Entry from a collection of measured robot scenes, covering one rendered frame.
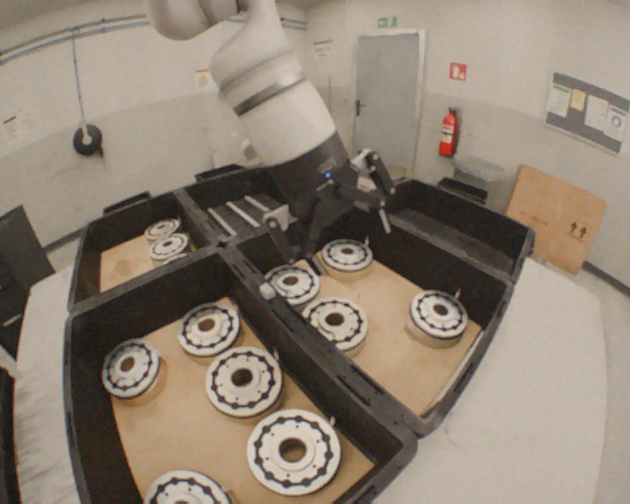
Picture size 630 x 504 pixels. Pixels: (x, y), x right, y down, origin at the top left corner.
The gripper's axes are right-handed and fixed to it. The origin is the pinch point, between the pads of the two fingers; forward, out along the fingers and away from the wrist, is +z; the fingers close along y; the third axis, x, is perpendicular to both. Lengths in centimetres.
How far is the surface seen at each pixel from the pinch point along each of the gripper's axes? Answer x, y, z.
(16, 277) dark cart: 87, -139, -38
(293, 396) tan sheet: -6.6, -17.4, 9.7
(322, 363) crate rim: -9.2, -10.3, 2.3
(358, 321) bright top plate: -0.5, -4.4, 12.2
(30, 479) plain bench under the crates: -11, -79, -5
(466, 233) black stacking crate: 14, 36, 33
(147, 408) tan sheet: -3.3, -36.2, 0.2
